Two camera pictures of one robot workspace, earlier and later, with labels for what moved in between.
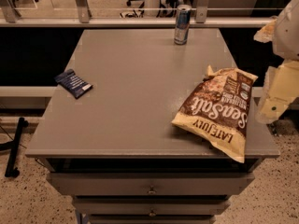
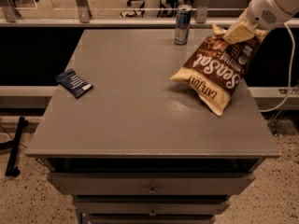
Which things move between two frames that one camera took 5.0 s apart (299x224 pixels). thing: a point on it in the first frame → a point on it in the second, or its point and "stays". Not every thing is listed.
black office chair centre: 167,5 stays
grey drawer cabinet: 115,151 stays
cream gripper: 287,32 → 263,12
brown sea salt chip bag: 216,111 → 215,69
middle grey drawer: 151,205 stays
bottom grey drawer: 151,218 stays
